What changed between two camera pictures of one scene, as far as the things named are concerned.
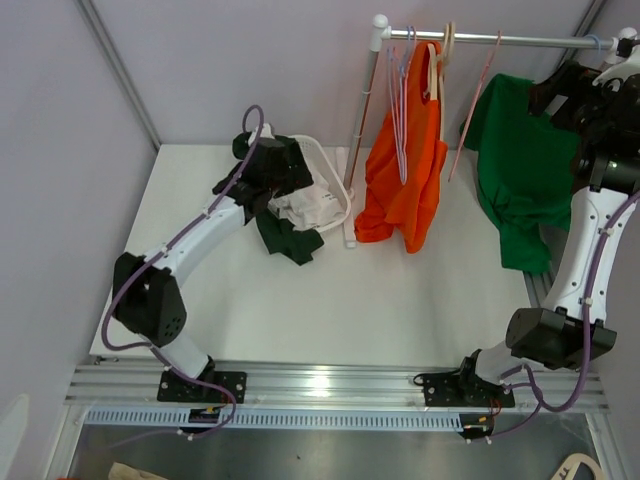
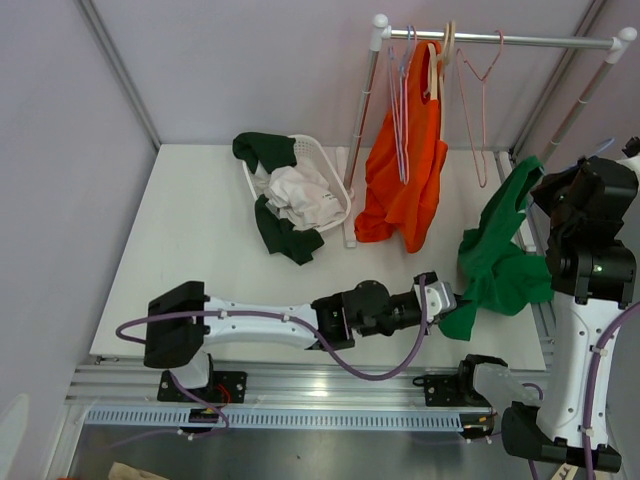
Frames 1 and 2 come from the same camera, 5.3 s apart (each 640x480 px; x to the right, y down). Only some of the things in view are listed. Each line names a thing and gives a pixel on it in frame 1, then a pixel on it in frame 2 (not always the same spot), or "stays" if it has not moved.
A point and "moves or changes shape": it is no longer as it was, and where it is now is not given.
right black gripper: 572,81 → 544,192
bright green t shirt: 524,170 → 496,274
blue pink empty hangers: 398,78 stays
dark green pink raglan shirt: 280,237 stays
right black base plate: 457,389 stays
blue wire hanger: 598,41 moves or changes shape
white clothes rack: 381,33 stays
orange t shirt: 407,156 stays
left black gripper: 297,178 → 436,321
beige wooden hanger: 431,94 stays
